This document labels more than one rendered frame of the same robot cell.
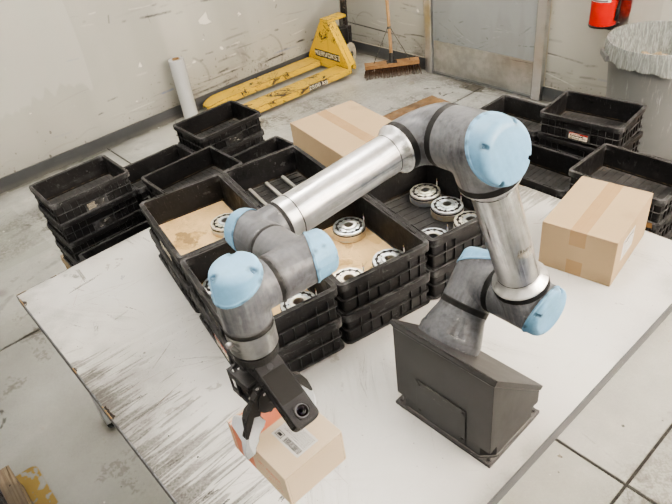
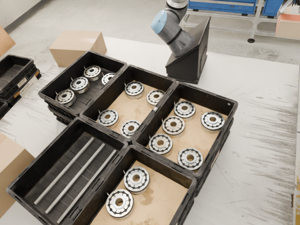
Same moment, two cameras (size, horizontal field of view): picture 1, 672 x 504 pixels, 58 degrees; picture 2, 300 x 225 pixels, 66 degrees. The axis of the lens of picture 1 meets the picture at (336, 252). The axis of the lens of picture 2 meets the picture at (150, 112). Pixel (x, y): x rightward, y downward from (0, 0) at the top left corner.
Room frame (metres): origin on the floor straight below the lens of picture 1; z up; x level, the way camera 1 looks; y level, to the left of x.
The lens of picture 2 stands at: (1.66, 0.69, 1.72)
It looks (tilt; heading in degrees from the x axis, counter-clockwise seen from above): 51 degrees down; 248
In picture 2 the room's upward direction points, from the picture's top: 10 degrees counter-clockwise
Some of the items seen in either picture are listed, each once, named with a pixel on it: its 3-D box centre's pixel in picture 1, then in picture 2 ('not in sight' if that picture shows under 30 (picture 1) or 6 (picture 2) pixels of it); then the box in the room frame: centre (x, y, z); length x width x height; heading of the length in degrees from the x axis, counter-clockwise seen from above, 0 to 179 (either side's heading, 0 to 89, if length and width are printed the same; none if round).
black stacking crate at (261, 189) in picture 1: (286, 194); (75, 172); (1.81, 0.14, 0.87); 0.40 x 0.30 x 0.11; 27
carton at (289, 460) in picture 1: (286, 439); (293, 20); (0.65, 0.13, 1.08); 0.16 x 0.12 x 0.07; 37
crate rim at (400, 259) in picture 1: (347, 234); (129, 98); (1.45, -0.04, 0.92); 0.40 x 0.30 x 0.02; 27
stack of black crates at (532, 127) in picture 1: (516, 141); not in sight; (2.96, -1.06, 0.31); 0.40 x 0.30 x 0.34; 37
